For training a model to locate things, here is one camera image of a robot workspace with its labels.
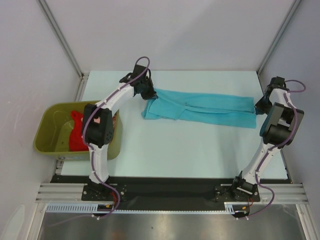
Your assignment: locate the right aluminium frame post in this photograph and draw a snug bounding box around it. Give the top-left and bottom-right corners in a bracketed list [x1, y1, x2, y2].
[257, 0, 305, 76]

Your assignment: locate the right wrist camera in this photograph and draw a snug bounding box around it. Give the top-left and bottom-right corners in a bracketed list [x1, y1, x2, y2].
[268, 76, 288, 92]

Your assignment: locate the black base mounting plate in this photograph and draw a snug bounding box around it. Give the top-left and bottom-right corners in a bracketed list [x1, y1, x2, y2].
[50, 175, 291, 210]

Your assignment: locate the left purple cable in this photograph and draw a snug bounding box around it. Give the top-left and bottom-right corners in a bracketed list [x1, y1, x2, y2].
[81, 56, 151, 222]

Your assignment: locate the white slotted cable duct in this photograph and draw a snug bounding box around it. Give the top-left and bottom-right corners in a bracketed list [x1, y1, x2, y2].
[45, 202, 250, 216]

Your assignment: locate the turquoise t shirt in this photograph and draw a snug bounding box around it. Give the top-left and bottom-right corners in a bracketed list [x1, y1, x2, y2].
[141, 89, 257, 129]

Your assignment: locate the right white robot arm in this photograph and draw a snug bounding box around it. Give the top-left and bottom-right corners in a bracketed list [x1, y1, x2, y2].
[230, 87, 304, 202]

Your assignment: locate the red t shirt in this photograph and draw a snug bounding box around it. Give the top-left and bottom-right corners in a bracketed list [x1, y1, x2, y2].
[68, 110, 89, 152]

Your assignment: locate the olive green plastic bin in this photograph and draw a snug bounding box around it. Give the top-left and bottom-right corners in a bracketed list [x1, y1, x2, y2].
[33, 100, 123, 161]

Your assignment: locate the pink t shirt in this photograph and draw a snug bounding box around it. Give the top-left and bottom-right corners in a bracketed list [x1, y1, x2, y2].
[93, 114, 117, 129]

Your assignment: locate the left aluminium frame post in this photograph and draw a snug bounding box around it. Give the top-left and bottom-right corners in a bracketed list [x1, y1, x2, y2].
[37, 0, 83, 77]

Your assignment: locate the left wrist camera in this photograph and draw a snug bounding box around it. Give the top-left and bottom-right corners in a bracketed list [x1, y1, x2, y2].
[131, 64, 149, 81]

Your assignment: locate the aluminium frame post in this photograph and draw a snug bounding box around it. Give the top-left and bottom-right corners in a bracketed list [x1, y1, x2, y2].
[37, 0, 83, 77]
[257, 0, 305, 76]

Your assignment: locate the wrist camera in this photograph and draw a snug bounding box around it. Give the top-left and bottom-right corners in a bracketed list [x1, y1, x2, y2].
[131, 64, 149, 81]
[268, 76, 288, 92]

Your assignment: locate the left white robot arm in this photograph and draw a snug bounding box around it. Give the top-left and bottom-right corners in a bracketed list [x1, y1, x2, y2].
[82, 70, 158, 200]

